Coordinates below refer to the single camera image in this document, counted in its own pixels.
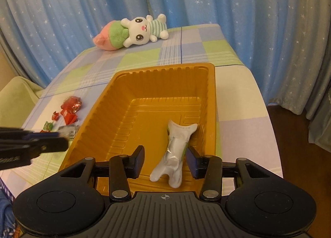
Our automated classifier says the silver foil snack pouch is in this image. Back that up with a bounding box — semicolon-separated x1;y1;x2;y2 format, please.
149;120;198;188

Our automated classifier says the pink green bunny plush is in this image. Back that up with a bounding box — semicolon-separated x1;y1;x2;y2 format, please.
93;13;169;51

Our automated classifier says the plaid tablecloth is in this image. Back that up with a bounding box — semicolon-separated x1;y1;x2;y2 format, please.
1;24;282;198

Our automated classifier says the black seaweed snack packet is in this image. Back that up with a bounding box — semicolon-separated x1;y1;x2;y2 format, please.
57;124;80;140

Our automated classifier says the red double-happiness candy pack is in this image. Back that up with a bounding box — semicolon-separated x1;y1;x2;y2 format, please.
61;109;77;125

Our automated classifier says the red shiny candy pack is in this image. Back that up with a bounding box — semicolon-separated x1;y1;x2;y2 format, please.
61;96;82;114

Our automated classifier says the small red candy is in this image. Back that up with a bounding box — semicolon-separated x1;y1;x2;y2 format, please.
52;111;59;121

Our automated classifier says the blue star curtain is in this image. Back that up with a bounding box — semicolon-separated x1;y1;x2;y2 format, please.
0;0;331;120

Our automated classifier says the orange plastic tray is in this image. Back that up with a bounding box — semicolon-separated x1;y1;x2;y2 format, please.
61;63;217;192

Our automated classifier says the green candy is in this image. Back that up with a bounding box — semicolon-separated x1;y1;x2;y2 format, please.
43;121;54;132

